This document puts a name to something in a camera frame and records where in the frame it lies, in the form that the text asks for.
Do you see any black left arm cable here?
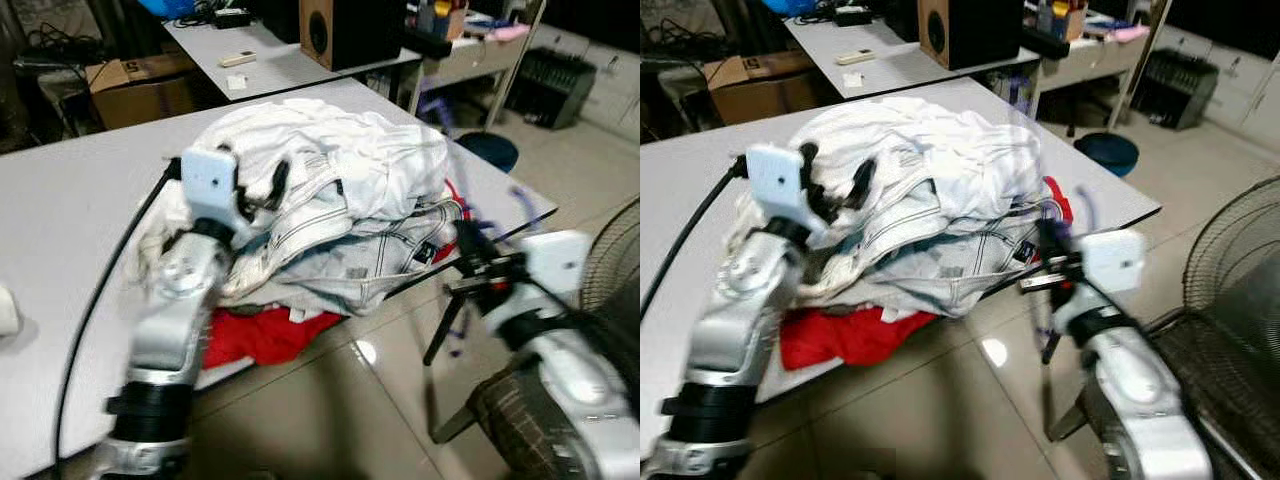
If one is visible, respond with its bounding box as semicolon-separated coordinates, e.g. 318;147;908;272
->
640;158;749;321
52;158;183;480

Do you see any brown cardboard box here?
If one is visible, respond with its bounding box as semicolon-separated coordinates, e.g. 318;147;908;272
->
85;55;201;131
705;52;826;126

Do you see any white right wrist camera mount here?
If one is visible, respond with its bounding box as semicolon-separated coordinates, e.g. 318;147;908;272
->
485;230;593;336
1060;228;1147;321

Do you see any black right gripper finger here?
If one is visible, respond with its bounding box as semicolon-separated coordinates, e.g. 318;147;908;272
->
455;220;493;271
1040;300;1063;366
1036;218;1067;266
423;297;468;367

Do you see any white low cabinet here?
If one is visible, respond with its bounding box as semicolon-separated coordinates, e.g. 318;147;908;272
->
555;20;641;141
1165;25;1280;151

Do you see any black slatted crate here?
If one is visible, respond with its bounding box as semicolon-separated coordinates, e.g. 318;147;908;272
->
510;48;598;131
1130;48;1221;131

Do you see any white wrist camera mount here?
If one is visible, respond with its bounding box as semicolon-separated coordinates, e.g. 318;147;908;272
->
1060;228;1147;321
745;143;831;241
485;230;593;336
180;148;251;236

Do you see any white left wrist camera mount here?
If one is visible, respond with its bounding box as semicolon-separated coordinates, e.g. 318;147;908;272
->
745;143;831;241
180;148;251;236

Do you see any white cluttered table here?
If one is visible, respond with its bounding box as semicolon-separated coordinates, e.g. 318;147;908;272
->
405;15;549;126
1030;15;1176;126

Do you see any grey office desk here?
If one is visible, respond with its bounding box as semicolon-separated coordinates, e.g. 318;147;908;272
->
165;18;421;103
785;18;1041;101

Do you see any grey checked garment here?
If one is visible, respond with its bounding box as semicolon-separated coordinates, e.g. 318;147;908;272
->
225;195;471;319
830;195;1066;319

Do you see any desk pen holder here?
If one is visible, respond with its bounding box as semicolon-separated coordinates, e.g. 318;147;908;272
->
418;0;471;39
1035;0;1086;41

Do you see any wooden black speaker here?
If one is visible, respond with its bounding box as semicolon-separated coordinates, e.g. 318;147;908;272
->
918;0;1026;71
300;0;406;73

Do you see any black wire floor fan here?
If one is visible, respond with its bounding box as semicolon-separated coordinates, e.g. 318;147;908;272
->
1150;175;1280;480
578;195;641;346

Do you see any blue round bin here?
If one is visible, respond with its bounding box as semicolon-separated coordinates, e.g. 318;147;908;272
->
460;132;521;173
1075;132;1141;178

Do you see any grey table with black legs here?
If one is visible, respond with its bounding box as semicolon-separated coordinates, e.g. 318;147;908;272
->
640;75;1163;456
0;75;557;480

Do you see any red crumpled garment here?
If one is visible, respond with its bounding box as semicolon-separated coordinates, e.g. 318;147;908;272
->
203;178;469;369
780;175;1073;371

